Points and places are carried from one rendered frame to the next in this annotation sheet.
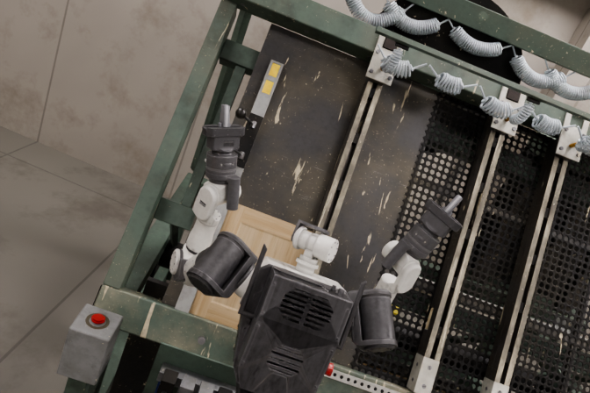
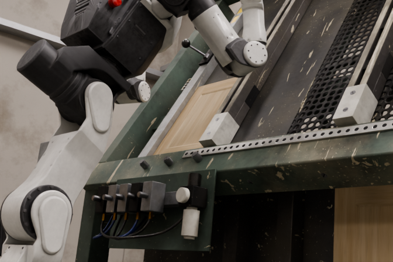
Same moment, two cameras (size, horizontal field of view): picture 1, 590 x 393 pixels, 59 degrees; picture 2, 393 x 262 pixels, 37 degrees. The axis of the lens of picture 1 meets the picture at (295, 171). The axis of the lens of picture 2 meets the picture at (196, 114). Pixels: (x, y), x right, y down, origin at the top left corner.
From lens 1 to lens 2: 230 cm
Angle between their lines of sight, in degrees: 64
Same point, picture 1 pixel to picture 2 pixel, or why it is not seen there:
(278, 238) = (227, 89)
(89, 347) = not seen: hidden behind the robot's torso
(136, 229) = (128, 126)
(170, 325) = (128, 167)
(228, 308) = (177, 146)
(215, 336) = (157, 161)
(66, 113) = not seen: outside the picture
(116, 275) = (106, 154)
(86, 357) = not seen: hidden behind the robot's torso
